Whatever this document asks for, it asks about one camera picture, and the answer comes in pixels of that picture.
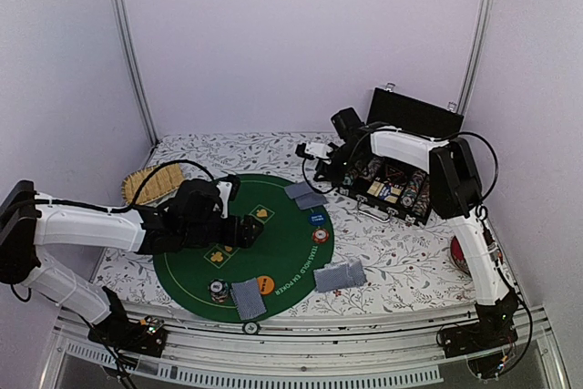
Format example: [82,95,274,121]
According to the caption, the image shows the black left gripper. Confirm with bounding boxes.
[181,214,264,248]

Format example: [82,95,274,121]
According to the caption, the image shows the dealt cards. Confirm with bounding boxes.
[230,278,267,321]
[284,182,327,210]

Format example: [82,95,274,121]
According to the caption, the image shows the blue small blind button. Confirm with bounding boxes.
[309,212,327,227]

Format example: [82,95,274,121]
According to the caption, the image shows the small chip stack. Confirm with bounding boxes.
[312,229,330,244]

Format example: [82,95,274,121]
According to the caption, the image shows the orange big blind button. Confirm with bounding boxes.
[257,275,275,296]

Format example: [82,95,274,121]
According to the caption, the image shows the blue checked card deck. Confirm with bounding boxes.
[313,259,367,292]

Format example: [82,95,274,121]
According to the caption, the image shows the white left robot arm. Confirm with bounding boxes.
[1,176,263,347]

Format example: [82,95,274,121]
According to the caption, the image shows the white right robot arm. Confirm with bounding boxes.
[295,107,519,349]

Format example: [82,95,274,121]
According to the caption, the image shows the woven bamboo tray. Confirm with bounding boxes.
[121,164,185,205]

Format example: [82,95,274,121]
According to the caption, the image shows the red triangle all-in marker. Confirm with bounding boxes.
[382,164,404,182]

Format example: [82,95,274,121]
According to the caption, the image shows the boxed card deck in case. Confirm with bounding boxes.
[367,181,404,204]

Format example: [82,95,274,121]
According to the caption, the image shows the black poker chip case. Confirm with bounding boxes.
[337,88,464,225]

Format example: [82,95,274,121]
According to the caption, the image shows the green round poker mat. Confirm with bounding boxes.
[153,174,334,323]

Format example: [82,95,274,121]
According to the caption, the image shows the red floral bowl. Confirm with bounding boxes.
[450,236,470,275]

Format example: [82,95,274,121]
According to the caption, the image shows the aluminium right corner post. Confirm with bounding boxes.
[456,0,494,116]

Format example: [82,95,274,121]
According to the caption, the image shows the aluminium corner post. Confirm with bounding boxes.
[111,0,159,147]
[456,0,494,116]

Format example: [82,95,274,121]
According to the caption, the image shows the aluminium left corner post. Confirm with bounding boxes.
[111,0,159,147]

